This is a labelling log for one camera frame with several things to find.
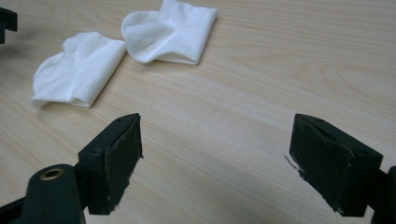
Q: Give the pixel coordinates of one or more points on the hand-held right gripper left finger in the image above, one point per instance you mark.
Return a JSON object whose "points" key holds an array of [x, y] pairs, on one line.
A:
{"points": [[113, 165]]}

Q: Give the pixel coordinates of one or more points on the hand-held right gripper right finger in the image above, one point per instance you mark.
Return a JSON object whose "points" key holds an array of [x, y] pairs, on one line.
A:
{"points": [[333, 168]]}

